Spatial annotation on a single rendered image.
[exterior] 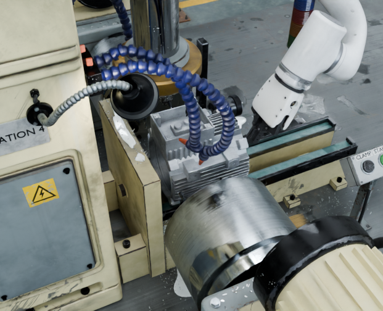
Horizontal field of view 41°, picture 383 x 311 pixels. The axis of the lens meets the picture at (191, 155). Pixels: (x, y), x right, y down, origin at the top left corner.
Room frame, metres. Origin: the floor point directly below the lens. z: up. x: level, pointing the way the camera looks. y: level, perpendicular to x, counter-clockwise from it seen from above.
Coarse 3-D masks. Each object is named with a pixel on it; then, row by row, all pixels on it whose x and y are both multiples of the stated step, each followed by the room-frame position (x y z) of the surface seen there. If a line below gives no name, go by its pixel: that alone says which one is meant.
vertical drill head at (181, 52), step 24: (144, 0) 0.82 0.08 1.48; (168, 0) 0.83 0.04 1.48; (144, 24) 0.82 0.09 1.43; (168, 24) 0.83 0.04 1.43; (144, 48) 0.82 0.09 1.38; (168, 48) 0.83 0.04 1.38; (192, 48) 0.89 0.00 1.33; (144, 72) 0.80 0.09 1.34; (192, 72) 0.81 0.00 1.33; (144, 120) 0.81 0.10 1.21
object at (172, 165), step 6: (150, 132) 0.91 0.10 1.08; (246, 138) 0.89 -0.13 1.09; (240, 144) 0.87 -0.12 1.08; (246, 144) 0.88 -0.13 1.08; (168, 162) 0.81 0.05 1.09; (174, 162) 0.81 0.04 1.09; (168, 168) 0.81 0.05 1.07; (174, 168) 0.80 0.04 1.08; (168, 198) 0.81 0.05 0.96; (174, 204) 0.80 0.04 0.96
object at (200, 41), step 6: (198, 42) 1.06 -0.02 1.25; (204, 42) 1.05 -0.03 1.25; (198, 48) 1.05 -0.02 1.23; (204, 48) 1.04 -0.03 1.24; (204, 54) 1.04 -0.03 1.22; (204, 60) 1.04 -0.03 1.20; (204, 66) 1.04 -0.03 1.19; (204, 72) 1.04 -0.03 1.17; (198, 90) 1.05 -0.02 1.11; (198, 96) 1.05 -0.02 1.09; (204, 96) 1.05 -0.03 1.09; (198, 102) 1.04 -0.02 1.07; (204, 102) 1.05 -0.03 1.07; (204, 108) 1.05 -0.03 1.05
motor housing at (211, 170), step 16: (240, 128) 0.91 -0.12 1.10; (160, 160) 0.93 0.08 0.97; (208, 160) 0.84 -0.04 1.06; (224, 160) 0.84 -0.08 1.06; (240, 160) 0.85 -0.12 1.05; (160, 176) 0.90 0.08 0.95; (176, 176) 0.80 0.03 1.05; (208, 176) 0.82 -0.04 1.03; (224, 176) 0.83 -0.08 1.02; (176, 192) 0.78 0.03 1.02; (192, 192) 0.80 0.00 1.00
